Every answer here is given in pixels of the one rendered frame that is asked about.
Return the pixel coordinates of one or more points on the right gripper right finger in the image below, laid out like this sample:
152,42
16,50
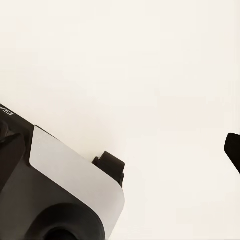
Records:
232,149

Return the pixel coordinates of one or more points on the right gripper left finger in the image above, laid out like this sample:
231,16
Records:
12,150

